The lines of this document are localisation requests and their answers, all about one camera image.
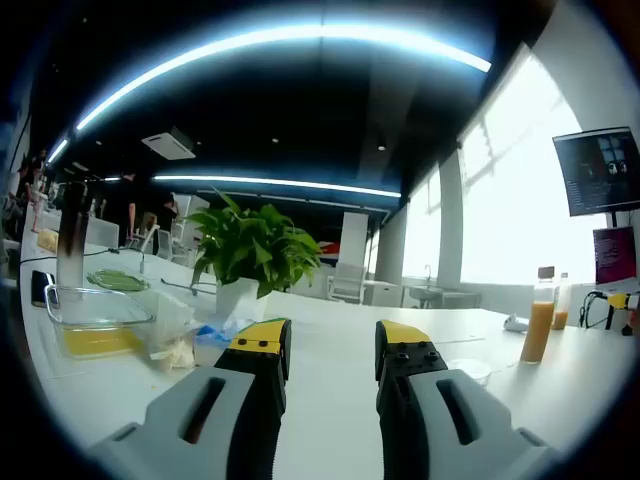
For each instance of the tall orange liquid culture bottle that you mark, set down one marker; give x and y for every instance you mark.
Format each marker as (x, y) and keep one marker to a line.
(536, 332)

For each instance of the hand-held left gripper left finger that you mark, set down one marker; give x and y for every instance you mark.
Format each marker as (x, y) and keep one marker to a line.
(200, 410)

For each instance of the ceiling air conditioner unit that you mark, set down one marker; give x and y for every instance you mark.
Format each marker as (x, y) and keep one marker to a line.
(169, 142)

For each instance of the green plate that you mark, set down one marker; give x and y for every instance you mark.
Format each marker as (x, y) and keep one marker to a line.
(117, 280)

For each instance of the long ceiling light strip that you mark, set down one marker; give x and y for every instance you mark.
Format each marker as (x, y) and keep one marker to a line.
(280, 40)
(280, 182)

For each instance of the glass baking dish yellow liquid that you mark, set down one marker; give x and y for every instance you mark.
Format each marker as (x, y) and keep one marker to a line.
(95, 340)

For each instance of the wall monitor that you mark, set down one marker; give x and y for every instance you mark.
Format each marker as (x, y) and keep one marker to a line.
(600, 172)

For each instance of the white table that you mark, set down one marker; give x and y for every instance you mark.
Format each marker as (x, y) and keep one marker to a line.
(332, 360)

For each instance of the sink faucet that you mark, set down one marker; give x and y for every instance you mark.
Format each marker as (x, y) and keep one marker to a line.
(427, 272)

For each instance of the clear plastic bag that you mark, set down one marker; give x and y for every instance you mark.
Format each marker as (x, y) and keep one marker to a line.
(167, 320)

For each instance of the yellow sponge block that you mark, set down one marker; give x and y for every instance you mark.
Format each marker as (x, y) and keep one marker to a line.
(48, 240)

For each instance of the small orange liquid glass bottle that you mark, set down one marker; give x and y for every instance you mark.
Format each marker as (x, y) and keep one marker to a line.
(561, 317)

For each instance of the laptop with purple screen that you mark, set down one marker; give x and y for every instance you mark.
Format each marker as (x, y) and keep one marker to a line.
(615, 252)

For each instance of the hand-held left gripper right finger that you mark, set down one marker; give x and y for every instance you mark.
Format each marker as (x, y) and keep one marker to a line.
(465, 415)

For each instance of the tall dark-topped cylinder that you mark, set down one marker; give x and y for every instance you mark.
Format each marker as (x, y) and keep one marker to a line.
(71, 240)

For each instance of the black phone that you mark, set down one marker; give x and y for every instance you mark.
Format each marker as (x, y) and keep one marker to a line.
(41, 289)

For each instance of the short ceiling light strip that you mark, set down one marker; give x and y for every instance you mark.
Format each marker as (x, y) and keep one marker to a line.
(57, 151)

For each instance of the clear Petri dish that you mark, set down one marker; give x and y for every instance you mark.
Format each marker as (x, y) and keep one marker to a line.
(472, 376)

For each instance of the potted green plant white pot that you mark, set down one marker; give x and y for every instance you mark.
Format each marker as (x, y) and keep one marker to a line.
(250, 250)

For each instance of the white hand controller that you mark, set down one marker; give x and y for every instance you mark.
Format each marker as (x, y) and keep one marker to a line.
(516, 324)

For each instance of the blue tissue pack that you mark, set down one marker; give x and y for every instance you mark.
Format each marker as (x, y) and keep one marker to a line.
(212, 340)

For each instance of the white office chair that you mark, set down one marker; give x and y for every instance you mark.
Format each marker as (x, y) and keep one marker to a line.
(347, 280)

